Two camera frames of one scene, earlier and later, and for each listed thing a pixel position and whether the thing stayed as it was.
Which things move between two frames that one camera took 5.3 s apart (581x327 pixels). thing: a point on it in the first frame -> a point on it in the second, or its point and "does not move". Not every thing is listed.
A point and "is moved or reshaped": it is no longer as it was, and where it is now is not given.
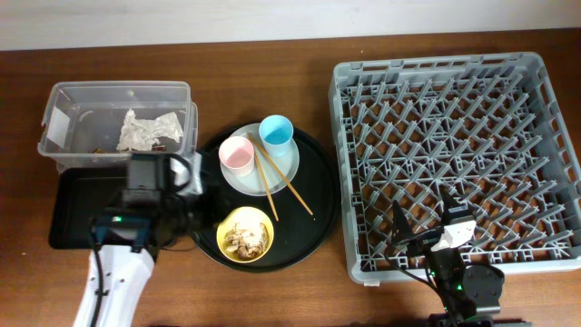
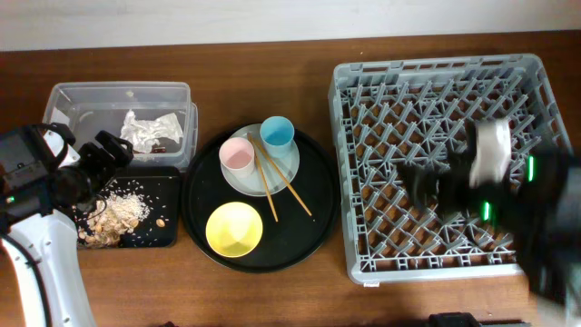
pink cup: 236,154 does not move
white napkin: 142,134 does not move
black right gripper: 403,232 -> 453,186
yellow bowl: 245,234 is moved or reshaped
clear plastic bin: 102,121 does not move
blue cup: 276,133 does not move
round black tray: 302,216 does not move
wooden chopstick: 275,163 does not move
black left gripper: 182,200 -> 95,160
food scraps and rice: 248,240 is moved or reshaped
